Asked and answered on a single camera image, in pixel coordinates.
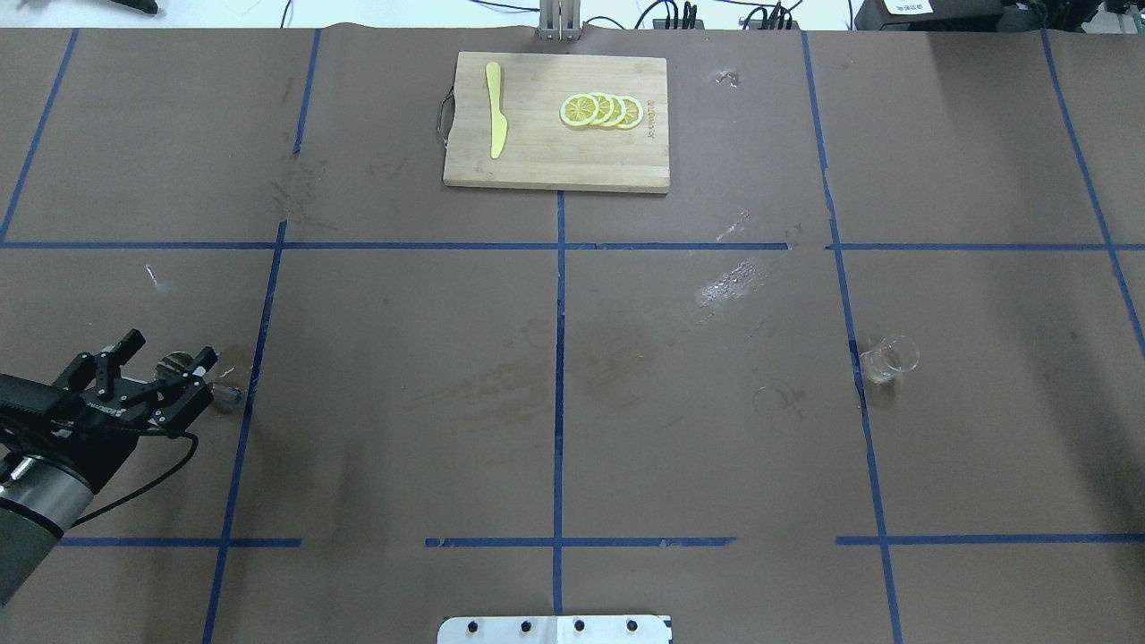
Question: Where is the wooden cutting board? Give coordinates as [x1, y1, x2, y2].
[443, 52, 671, 194]

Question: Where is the steel jigger measuring cup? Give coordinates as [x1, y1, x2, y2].
[153, 352, 246, 413]

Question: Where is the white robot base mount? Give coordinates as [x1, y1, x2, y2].
[436, 614, 674, 643]

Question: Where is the back lemon slice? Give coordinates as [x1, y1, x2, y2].
[614, 97, 645, 131]

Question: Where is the aluminium frame post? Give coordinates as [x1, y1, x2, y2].
[537, 0, 583, 41]

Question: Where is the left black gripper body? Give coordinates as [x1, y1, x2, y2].
[1, 375, 165, 493]

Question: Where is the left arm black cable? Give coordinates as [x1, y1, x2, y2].
[72, 429, 199, 529]

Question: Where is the front lemon slice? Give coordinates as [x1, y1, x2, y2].
[559, 93, 598, 128]

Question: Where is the yellow plastic knife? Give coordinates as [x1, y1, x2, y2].
[484, 61, 510, 160]

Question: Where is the clear glass shaker cup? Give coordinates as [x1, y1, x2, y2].
[859, 335, 919, 385]

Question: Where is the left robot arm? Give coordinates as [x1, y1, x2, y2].
[1, 329, 218, 604]

